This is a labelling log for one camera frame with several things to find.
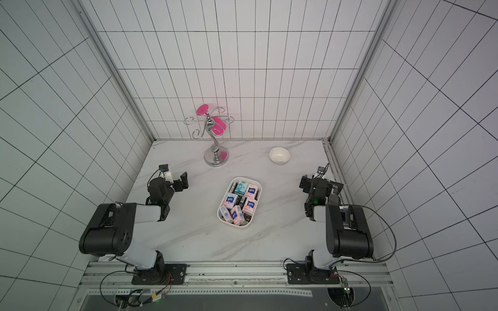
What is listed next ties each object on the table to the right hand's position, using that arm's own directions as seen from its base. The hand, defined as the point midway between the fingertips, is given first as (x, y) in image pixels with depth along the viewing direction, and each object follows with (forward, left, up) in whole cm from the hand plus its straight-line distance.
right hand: (310, 174), depth 94 cm
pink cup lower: (+11, +45, +20) cm, 50 cm away
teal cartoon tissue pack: (-8, +33, -2) cm, 34 cm away
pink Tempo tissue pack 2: (-15, +38, -2) cm, 41 cm away
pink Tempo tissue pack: (-9, +29, -3) cm, 30 cm away
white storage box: (-16, +34, -3) cm, 37 cm away
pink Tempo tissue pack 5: (-23, +34, 0) cm, 41 cm away
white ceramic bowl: (+15, +14, -4) cm, 21 cm away
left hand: (-4, +67, 0) cm, 67 cm away
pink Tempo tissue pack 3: (-18, +29, -2) cm, 34 cm away
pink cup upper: (+23, +56, +21) cm, 64 cm away
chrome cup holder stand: (+14, +51, -6) cm, 53 cm away
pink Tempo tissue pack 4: (-23, +39, 0) cm, 45 cm away
